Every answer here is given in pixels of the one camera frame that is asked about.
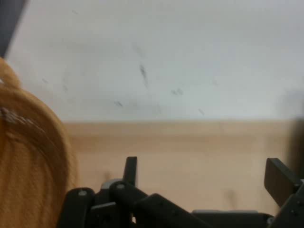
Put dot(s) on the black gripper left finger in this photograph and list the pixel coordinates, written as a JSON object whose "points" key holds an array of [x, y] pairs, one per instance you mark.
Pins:
{"points": [[123, 197]]}

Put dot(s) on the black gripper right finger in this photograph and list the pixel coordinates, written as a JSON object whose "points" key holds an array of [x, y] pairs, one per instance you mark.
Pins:
{"points": [[282, 183]]}

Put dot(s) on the woven wicker basket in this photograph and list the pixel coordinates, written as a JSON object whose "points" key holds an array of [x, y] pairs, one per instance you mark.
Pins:
{"points": [[31, 154]]}

